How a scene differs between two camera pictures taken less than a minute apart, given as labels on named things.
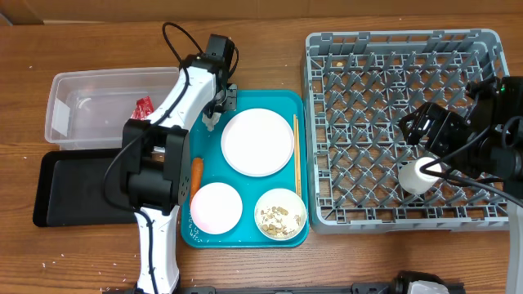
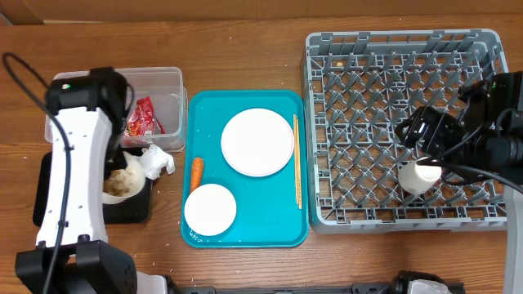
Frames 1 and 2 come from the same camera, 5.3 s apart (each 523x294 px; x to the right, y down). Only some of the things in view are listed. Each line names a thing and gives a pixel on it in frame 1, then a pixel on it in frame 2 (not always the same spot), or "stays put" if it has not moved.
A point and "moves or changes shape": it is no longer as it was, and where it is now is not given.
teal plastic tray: [249, 175] stays put
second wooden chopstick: [297, 145] stays put
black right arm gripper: [419, 128] stays put
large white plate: [257, 142] stays put
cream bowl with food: [279, 214] -> [121, 184]
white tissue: [211, 122] moves or changes shape
